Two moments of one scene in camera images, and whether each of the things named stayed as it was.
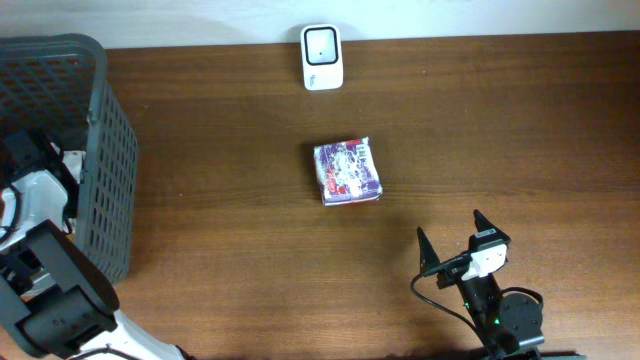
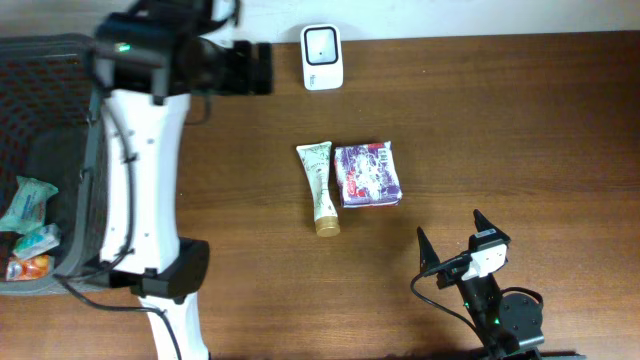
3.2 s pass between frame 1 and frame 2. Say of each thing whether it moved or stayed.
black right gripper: stayed
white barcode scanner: stayed
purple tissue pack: moved
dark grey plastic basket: stayed
